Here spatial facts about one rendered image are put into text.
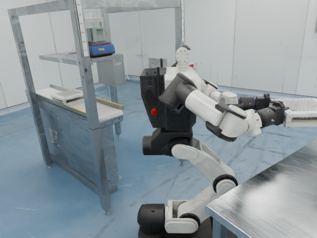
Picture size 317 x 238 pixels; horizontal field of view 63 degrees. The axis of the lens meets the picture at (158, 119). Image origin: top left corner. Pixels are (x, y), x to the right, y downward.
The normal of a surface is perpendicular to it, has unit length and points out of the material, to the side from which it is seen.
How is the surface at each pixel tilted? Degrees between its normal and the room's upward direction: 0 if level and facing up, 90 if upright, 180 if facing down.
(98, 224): 0
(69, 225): 0
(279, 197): 0
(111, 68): 90
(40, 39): 90
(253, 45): 90
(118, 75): 90
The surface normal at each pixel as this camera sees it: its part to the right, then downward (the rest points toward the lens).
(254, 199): -0.05, -0.93
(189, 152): -0.07, 0.36
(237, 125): 0.18, 0.42
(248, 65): -0.61, 0.32
